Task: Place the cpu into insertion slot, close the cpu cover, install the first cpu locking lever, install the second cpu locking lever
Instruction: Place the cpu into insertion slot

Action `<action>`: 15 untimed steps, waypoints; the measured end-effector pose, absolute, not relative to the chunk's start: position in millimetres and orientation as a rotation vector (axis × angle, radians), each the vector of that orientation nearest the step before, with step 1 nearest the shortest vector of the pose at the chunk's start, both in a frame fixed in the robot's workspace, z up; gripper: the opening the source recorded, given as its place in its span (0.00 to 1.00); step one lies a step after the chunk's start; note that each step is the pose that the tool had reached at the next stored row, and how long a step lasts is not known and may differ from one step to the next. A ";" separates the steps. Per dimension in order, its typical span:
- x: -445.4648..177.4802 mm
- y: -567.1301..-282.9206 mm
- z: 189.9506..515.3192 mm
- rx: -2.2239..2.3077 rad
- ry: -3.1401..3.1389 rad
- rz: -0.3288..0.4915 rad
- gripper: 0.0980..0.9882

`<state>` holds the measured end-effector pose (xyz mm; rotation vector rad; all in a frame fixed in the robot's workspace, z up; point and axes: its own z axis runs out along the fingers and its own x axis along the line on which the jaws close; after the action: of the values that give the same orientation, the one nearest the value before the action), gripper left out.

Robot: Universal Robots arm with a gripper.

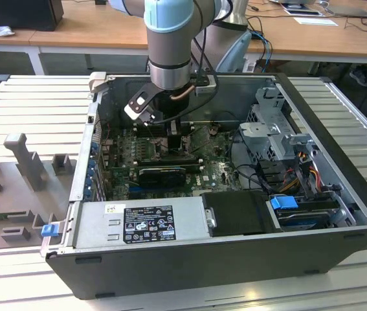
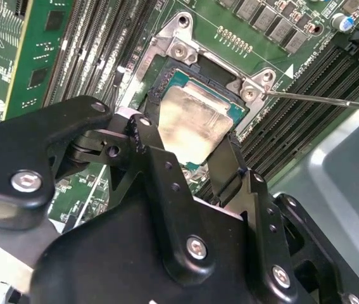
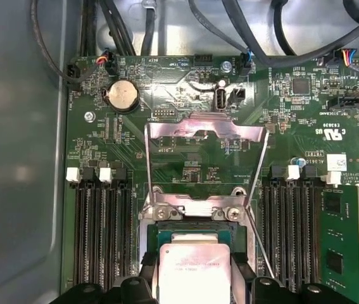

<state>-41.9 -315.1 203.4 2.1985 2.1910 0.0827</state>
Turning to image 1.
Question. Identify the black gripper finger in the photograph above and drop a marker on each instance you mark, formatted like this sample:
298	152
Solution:
178	142
170	142

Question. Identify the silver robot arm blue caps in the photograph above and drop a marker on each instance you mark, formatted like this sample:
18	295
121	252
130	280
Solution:
170	48

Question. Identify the CPU socket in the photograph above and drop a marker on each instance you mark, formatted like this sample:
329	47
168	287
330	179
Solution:
159	145

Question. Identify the blue expansion slot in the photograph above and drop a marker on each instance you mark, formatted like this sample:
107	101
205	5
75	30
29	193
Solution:
133	188

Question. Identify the green RAM stick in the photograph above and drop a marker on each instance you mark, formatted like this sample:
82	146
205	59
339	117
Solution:
193	167

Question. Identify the black graphics card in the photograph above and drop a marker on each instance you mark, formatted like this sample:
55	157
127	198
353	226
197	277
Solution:
160	177

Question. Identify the green motherboard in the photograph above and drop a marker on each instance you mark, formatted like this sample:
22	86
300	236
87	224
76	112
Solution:
212	168

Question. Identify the grey case corner latch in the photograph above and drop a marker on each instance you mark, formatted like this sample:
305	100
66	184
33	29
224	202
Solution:
97	81

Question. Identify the silver metal drive cage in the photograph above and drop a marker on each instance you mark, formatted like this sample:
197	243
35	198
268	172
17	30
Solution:
257	129

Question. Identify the pale blue teach pendant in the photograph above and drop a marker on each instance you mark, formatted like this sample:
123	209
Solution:
235	55

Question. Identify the black plastic shroud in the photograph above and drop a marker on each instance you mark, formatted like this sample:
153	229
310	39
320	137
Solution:
235	212

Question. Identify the wooden desk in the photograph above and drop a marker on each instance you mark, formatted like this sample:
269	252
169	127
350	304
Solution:
89	29

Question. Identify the silver power supply unit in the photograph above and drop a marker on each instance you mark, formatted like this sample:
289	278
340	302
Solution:
92	223

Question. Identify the hard disk in blue carrier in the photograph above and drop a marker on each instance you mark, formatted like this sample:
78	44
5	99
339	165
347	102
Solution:
283	202

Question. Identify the black open PC case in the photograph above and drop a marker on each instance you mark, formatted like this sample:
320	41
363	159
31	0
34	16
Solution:
202	269

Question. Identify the blue case latch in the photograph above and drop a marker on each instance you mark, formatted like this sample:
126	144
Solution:
48	230

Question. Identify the grey parts rack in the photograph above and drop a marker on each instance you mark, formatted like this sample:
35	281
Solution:
8	181

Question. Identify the black computer tower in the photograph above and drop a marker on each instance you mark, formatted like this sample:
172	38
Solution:
18	14

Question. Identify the white paper sheet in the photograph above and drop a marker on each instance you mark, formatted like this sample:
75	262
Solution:
316	21

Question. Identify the dark sneaker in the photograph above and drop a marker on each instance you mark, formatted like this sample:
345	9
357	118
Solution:
360	76

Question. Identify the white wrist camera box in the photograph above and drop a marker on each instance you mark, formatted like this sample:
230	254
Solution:
138	113

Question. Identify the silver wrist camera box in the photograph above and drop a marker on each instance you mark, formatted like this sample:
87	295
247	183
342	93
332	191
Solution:
206	87

